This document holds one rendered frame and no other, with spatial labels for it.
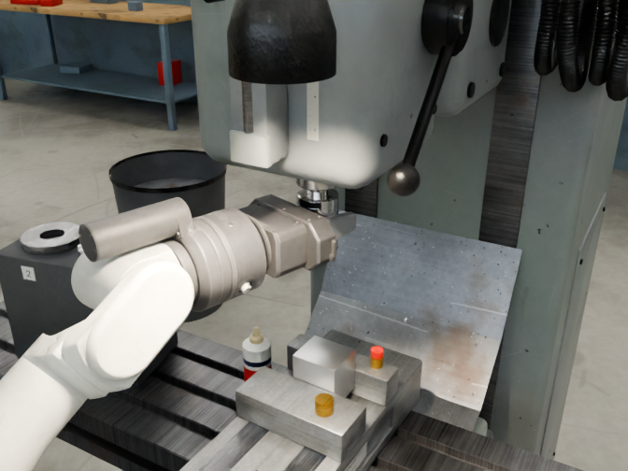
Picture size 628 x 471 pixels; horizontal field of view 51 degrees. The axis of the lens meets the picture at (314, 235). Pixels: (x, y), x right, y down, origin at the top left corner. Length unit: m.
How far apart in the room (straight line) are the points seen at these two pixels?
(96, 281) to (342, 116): 0.26
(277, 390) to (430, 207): 0.44
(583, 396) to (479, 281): 1.58
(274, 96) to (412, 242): 0.58
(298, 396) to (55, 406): 0.32
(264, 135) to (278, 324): 2.27
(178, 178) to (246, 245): 2.40
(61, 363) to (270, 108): 0.27
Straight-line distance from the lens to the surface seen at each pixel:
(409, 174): 0.59
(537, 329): 1.14
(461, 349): 1.09
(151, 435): 0.95
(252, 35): 0.43
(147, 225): 0.60
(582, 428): 2.49
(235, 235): 0.63
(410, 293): 1.12
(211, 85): 0.66
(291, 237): 0.66
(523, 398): 1.22
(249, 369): 0.96
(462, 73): 0.75
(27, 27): 7.84
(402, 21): 0.62
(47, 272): 1.01
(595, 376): 2.75
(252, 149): 0.60
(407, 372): 0.92
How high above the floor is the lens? 1.54
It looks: 25 degrees down
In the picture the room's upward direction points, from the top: straight up
